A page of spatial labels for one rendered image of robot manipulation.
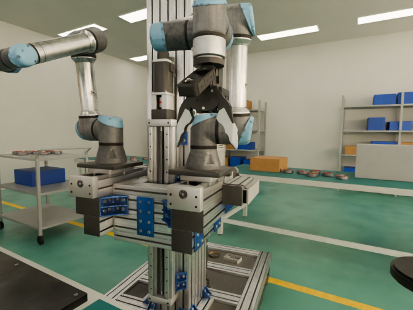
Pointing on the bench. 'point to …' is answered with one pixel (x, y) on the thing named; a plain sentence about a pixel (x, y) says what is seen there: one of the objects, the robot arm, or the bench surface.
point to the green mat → (101, 306)
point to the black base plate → (34, 288)
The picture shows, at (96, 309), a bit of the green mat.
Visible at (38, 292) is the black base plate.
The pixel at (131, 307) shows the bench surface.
